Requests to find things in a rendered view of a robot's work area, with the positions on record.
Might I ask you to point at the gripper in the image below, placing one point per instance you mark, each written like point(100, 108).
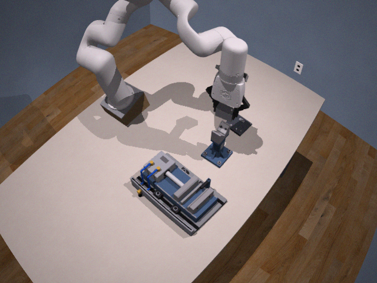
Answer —
point(231, 94)

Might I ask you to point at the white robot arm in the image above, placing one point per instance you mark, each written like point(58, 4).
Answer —
point(108, 33)

